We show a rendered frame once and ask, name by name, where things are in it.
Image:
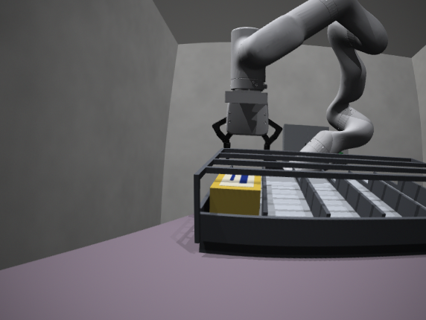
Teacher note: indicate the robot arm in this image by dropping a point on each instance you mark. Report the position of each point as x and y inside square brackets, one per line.
[350, 27]

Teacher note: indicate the yellow butter carton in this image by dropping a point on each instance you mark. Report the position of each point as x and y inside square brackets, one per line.
[235, 194]

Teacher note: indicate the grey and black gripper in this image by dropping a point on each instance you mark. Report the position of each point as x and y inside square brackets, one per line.
[247, 119]

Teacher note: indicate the black flat bar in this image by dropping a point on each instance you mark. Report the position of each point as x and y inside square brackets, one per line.
[311, 231]

